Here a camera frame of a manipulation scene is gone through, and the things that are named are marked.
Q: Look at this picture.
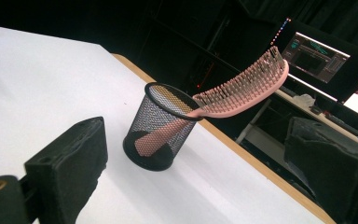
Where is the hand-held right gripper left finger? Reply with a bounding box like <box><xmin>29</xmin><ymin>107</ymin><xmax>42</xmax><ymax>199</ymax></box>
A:
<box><xmin>23</xmin><ymin>116</ymin><xmax>109</xmax><ymax>224</ymax></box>

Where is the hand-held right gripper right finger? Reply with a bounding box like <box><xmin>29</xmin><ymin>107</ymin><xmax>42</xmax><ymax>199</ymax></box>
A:
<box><xmin>283</xmin><ymin>116</ymin><xmax>358</xmax><ymax>224</ymax></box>

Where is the black mesh pen holder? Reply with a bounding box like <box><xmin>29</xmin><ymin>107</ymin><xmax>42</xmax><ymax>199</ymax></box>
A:
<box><xmin>122</xmin><ymin>81</ymin><xmax>205</xmax><ymax>173</ymax></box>

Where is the pink hairbrush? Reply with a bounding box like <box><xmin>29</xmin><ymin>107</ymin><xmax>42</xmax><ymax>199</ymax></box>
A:
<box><xmin>134</xmin><ymin>45</ymin><xmax>290</xmax><ymax>159</ymax></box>

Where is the white board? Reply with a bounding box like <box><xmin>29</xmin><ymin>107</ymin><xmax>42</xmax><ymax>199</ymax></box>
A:
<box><xmin>0</xmin><ymin>22</ymin><xmax>328</xmax><ymax>224</ymax></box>

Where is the desk with white metal frame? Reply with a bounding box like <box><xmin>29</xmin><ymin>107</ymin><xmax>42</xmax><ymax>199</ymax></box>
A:
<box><xmin>234</xmin><ymin>88</ymin><xmax>358</xmax><ymax>147</ymax></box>

